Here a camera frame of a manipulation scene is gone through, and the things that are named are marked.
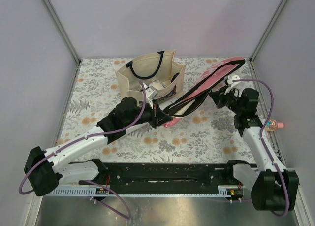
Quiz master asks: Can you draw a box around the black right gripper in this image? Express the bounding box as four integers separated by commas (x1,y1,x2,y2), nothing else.
208,85,243,114

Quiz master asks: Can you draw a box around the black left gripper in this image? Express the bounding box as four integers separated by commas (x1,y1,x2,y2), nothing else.
125,99,173,129

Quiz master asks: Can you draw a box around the pink racket cover bag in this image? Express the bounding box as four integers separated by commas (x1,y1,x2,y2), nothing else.
163,57,246,128

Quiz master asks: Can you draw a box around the white shuttlecock tube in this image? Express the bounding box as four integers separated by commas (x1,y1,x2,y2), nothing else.
159,97,177,110

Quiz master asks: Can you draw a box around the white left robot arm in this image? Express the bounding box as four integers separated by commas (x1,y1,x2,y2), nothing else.
22,97,175,196

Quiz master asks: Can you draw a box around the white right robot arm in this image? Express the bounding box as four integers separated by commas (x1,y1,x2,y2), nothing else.
210,87,299,215

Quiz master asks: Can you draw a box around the white tape roll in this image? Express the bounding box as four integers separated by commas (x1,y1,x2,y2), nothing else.
149,80,165,90

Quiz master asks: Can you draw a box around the floral table mat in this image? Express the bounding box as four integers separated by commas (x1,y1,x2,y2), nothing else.
55,57,278,164

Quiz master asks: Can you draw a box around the beige canvas tote bag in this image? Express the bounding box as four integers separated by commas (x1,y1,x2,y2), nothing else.
115,50,186,103

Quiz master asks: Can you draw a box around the clear bottle pink cap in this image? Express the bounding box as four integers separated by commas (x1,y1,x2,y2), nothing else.
264,119,284,131

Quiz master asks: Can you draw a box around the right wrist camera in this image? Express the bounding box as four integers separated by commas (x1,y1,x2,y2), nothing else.
224,75,240,88

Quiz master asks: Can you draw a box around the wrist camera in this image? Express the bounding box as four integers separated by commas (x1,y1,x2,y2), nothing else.
224,75,240,88
145,86,158,107

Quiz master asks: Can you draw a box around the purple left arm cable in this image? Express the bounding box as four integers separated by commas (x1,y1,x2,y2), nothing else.
19,80,147,195

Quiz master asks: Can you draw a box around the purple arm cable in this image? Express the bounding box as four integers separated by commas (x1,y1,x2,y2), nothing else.
19,80,147,195
232,78,290,217

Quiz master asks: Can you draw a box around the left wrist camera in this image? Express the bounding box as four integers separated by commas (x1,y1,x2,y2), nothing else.
145,86,158,107

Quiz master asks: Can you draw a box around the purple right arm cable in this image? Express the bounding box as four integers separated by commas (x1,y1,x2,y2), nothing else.
232,78,290,217

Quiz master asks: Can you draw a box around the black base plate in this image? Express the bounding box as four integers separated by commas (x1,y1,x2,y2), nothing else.
92,162,239,196

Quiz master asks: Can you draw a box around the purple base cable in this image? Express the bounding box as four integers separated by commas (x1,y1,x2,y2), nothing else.
81,180,132,221

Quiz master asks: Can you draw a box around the white slotted cable duct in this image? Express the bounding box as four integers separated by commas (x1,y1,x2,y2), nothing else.
47,185,109,197

